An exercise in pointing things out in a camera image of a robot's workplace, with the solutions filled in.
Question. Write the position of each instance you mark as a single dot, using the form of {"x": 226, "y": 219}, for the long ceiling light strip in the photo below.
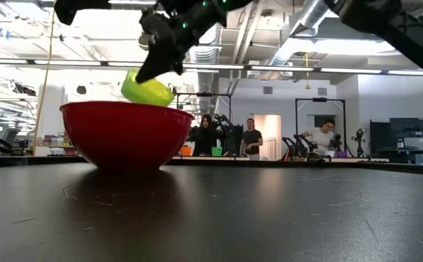
{"x": 280, "y": 68}

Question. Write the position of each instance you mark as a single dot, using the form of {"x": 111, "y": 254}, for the black background robot arm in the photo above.
{"x": 225, "y": 127}
{"x": 296, "y": 147}
{"x": 359, "y": 140}

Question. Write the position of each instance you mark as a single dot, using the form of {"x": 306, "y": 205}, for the grey wall vent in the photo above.
{"x": 267, "y": 90}
{"x": 322, "y": 91}

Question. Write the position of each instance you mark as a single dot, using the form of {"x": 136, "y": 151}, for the silver ventilation duct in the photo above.
{"x": 205, "y": 54}
{"x": 298, "y": 29}

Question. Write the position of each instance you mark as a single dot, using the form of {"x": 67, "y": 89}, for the large red bowl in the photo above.
{"x": 123, "y": 134}

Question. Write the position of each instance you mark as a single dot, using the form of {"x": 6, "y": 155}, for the black metal frame rig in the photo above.
{"x": 320, "y": 99}
{"x": 204, "y": 94}

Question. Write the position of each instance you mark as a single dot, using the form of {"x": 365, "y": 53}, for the white pillar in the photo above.
{"x": 51, "y": 120}

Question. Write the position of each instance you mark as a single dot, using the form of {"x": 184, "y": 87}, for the green bin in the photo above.
{"x": 217, "y": 151}

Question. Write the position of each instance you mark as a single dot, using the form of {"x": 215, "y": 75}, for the grey office chair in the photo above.
{"x": 10, "y": 138}

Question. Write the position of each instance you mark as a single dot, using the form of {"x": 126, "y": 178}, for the lime green bowl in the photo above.
{"x": 149, "y": 94}

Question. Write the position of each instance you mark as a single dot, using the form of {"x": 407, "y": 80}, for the black computer monitor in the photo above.
{"x": 407, "y": 129}
{"x": 379, "y": 136}

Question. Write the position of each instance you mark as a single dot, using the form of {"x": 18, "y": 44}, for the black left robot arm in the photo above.
{"x": 73, "y": 9}

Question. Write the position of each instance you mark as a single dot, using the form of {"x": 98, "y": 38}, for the orange bin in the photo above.
{"x": 186, "y": 150}

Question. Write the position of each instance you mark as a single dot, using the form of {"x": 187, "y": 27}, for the person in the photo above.
{"x": 320, "y": 138}
{"x": 251, "y": 140}
{"x": 205, "y": 140}

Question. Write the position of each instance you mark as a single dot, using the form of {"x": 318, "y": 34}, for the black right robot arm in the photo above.
{"x": 397, "y": 25}

